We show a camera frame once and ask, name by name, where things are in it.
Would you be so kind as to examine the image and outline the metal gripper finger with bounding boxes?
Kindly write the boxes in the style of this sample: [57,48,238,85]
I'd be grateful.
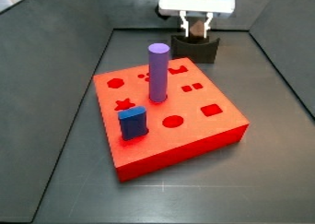
[203,12,212,39]
[179,11,190,38]

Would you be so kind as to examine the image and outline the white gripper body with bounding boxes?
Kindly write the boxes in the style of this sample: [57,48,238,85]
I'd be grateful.
[159,0,235,17]

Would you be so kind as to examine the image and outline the black curved fixture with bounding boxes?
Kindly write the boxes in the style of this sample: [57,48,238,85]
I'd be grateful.
[171,35,220,64]

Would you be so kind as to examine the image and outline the purple cylinder peg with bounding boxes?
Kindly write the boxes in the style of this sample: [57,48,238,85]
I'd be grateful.
[148,42,169,102]

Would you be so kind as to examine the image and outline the red shape sorter block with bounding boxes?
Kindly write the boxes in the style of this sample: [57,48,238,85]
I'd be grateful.
[93,58,248,182]

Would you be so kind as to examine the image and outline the blue rounded block peg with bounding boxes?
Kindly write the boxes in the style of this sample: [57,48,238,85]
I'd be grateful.
[117,106,149,140]

